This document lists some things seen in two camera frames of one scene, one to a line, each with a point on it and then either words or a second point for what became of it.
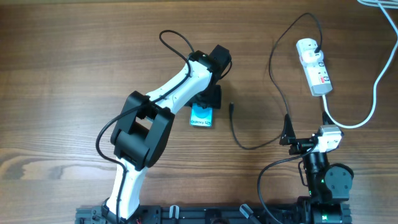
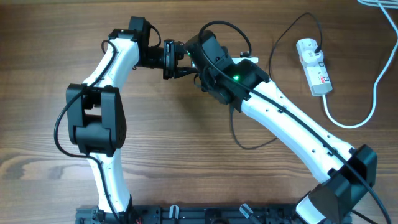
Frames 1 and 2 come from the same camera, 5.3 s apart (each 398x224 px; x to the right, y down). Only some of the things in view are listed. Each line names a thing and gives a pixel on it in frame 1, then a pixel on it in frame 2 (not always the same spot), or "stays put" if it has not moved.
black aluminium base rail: (198, 214) stays put
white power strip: (317, 76) stays put
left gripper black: (214, 102) → (170, 60)
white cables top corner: (385, 4) stays put
